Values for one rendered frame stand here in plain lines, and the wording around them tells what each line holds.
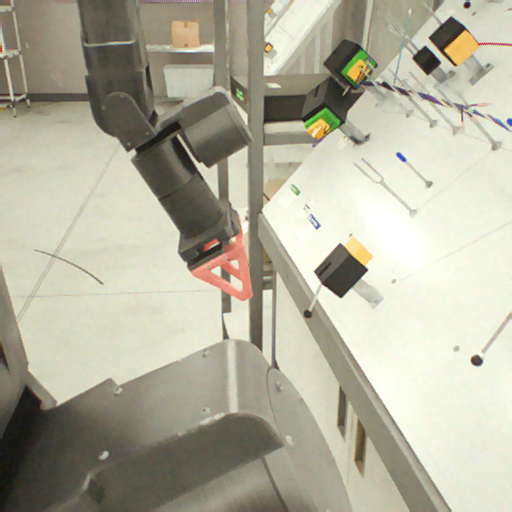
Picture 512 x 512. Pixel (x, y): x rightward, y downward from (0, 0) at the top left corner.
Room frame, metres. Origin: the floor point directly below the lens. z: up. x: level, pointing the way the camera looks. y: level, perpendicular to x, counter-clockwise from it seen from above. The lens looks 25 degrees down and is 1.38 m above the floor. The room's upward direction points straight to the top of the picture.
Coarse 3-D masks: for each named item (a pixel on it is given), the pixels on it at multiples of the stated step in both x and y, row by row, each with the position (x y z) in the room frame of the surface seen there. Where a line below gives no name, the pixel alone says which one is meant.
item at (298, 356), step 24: (288, 312) 1.22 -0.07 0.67; (288, 336) 1.21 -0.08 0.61; (312, 336) 1.03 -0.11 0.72; (288, 360) 1.21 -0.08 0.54; (312, 360) 1.03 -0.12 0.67; (312, 384) 1.02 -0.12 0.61; (336, 384) 0.89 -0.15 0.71; (312, 408) 1.01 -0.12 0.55; (336, 408) 0.88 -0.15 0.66; (336, 432) 0.87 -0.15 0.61; (336, 456) 0.86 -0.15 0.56
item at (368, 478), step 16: (352, 432) 0.80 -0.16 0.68; (352, 448) 0.79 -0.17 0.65; (368, 448) 0.73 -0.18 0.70; (352, 464) 0.79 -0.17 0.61; (368, 464) 0.73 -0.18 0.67; (352, 480) 0.78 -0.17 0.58; (368, 480) 0.72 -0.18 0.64; (384, 480) 0.67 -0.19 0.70; (352, 496) 0.78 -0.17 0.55; (368, 496) 0.72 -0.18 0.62; (384, 496) 0.66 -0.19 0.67; (400, 496) 0.62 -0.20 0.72
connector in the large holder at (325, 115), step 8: (320, 112) 1.18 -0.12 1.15; (328, 112) 1.17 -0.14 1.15; (312, 120) 1.18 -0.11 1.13; (320, 120) 1.17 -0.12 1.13; (328, 120) 1.17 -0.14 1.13; (336, 120) 1.17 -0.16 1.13; (312, 128) 1.17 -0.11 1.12; (320, 128) 1.16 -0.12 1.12; (328, 128) 1.16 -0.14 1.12; (320, 136) 1.17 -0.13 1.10
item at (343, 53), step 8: (344, 40) 1.33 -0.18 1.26; (336, 48) 1.33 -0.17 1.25; (344, 48) 1.30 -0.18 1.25; (352, 48) 1.26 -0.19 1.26; (360, 48) 1.26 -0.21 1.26; (336, 56) 1.30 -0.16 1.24; (344, 56) 1.26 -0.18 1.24; (352, 56) 1.26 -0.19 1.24; (368, 56) 1.26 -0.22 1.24; (328, 64) 1.30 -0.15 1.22; (336, 64) 1.27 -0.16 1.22; (344, 64) 1.25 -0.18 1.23; (376, 64) 1.27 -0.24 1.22; (336, 72) 1.25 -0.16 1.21; (344, 80) 1.26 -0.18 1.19; (368, 80) 1.32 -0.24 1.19; (352, 88) 1.26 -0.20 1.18; (368, 88) 1.32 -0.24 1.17; (376, 88) 1.32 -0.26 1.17; (376, 96) 1.32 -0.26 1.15; (384, 96) 1.32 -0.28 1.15; (376, 104) 1.32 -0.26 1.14
